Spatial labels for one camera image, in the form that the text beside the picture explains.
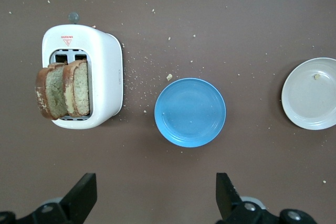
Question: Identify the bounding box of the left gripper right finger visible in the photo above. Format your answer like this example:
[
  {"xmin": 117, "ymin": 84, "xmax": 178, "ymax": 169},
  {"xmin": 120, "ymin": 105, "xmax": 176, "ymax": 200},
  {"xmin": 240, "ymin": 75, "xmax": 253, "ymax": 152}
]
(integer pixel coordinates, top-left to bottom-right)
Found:
[{"xmin": 215, "ymin": 173, "xmax": 279, "ymax": 224}]

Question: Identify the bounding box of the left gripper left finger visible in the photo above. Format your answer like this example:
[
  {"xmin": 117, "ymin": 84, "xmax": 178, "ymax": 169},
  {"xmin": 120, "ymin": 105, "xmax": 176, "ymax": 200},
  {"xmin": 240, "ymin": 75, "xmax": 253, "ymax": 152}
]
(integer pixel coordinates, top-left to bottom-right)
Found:
[{"xmin": 18, "ymin": 173, "xmax": 98, "ymax": 224}]

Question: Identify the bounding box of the toasted brown bread slice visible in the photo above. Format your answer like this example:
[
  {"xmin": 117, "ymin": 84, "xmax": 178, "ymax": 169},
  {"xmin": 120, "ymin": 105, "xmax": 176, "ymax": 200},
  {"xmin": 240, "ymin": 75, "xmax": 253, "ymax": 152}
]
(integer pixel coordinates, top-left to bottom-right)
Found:
[
  {"xmin": 62, "ymin": 59, "xmax": 91, "ymax": 118},
  {"xmin": 35, "ymin": 62, "xmax": 68, "ymax": 120}
]

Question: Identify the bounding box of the blue plate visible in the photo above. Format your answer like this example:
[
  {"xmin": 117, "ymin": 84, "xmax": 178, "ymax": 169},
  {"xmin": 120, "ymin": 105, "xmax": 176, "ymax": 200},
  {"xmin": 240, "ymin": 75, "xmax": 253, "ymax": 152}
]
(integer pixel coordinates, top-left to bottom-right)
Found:
[{"xmin": 154, "ymin": 77, "xmax": 227, "ymax": 148}]

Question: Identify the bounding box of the beige plate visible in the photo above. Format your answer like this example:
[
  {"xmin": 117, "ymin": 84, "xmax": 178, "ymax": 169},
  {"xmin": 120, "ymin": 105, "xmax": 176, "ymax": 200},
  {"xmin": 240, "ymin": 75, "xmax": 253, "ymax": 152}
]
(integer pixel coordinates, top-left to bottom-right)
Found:
[{"xmin": 281, "ymin": 57, "xmax": 336, "ymax": 131}]

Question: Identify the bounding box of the white two-slot toaster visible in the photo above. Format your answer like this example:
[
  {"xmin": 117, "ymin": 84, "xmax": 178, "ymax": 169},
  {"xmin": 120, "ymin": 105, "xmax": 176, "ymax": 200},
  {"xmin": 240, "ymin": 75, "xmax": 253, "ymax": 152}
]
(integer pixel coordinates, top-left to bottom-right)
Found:
[{"xmin": 41, "ymin": 11, "xmax": 124, "ymax": 130}]

